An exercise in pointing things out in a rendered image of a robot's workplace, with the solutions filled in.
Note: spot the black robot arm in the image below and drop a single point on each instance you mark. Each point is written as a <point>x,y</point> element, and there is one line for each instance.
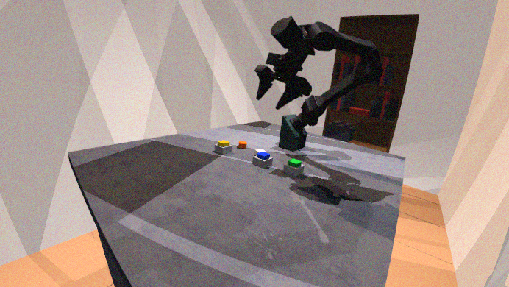
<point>301,40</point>

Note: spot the green button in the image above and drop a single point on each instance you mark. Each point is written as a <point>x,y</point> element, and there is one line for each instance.
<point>293,167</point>

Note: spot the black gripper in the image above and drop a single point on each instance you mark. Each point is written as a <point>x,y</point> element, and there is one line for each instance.
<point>294,86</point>

